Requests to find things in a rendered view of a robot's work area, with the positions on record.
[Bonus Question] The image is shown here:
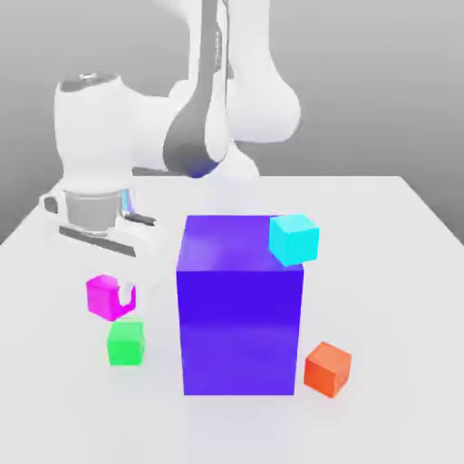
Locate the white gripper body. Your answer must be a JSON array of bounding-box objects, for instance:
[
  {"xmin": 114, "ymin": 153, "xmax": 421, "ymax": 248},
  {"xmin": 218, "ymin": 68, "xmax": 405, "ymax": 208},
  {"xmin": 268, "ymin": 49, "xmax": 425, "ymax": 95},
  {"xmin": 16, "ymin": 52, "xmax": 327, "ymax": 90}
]
[{"xmin": 56, "ymin": 216, "xmax": 163, "ymax": 283}]

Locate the small magenta cube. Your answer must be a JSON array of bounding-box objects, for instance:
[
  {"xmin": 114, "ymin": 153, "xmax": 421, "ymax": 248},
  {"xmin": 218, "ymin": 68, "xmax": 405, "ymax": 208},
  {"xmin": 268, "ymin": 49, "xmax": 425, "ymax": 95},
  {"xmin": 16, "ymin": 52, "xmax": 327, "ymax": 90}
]
[{"xmin": 85, "ymin": 274, "xmax": 138, "ymax": 323}]

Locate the small green cube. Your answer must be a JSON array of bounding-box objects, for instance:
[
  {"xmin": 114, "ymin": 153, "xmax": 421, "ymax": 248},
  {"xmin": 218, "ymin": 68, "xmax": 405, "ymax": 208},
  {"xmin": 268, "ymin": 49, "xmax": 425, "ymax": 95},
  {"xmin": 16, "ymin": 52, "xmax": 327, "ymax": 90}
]
[{"xmin": 106, "ymin": 317, "xmax": 146, "ymax": 367}]

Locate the small cyan cube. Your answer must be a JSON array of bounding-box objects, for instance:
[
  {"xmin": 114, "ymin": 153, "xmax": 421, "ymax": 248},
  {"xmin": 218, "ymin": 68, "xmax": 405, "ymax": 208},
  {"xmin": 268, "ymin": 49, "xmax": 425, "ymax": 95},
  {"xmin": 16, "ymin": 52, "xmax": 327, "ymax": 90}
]
[{"xmin": 268, "ymin": 213, "xmax": 321, "ymax": 268}]

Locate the small orange cube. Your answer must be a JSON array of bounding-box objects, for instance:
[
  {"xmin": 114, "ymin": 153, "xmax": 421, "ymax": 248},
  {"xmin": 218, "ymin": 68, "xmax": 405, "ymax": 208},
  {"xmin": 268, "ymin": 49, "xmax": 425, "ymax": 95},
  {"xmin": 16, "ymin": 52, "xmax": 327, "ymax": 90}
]
[{"xmin": 303, "ymin": 341, "xmax": 353, "ymax": 400}]

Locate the large purple box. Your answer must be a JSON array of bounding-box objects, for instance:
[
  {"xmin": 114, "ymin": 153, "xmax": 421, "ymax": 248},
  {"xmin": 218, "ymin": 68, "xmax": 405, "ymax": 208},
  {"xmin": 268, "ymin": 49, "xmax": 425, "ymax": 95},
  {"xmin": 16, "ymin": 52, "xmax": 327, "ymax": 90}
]
[{"xmin": 176, "ymin": 214, "xmax": 305, "ymax": 397}]

